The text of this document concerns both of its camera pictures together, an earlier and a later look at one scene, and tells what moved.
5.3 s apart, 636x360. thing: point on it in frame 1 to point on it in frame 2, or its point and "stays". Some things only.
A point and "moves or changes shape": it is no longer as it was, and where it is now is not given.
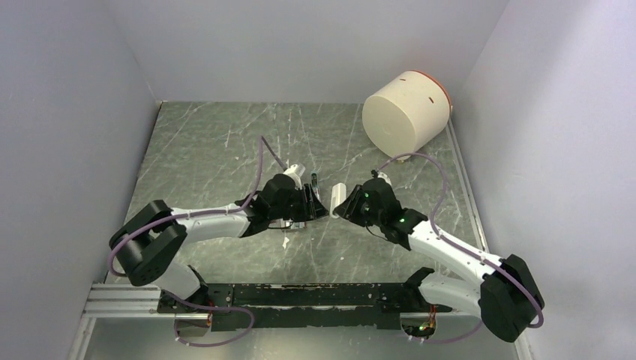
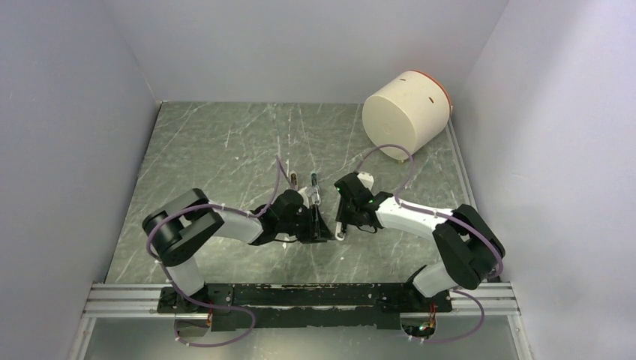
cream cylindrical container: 407,113 stays
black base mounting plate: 377,306 stays
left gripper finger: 316,208 to 322,232
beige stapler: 315,184 moves or changes shape
